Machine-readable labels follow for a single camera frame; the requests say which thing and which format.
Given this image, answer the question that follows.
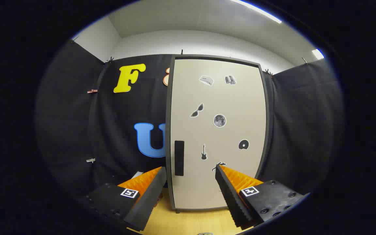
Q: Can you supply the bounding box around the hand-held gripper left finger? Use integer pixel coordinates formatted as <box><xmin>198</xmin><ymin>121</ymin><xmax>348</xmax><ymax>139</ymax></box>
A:
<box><xmin>84</xmin><ymin>166</ymin><xmax>168</xmax><ymax>231</ymax></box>

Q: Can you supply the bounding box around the black backdrop cloth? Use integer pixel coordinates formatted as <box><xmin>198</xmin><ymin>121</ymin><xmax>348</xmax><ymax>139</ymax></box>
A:
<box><xmin>35</xmin><ymin>39</ymin><xmax>343</xmax><ymax>209</ymax></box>

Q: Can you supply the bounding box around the black door handle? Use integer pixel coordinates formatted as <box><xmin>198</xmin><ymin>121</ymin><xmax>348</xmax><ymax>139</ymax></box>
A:
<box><xmin>174</xmin><ymin>141</ymin><xmax>185</xmax><ymax>177</ymax></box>

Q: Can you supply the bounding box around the dark grey cabinet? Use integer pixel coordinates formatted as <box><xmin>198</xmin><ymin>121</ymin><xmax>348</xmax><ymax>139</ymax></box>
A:
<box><xmin>165</xmin><ymin>55</ymin><xmax>270</xmax><ymax>213</ymax></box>

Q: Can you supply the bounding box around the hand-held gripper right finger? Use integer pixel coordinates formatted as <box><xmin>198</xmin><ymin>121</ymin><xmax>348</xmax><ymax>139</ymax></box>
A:
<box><xmin>215</xmin><ymin>164</ymin><xmax>309</xmax><ymax>229</ymax></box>

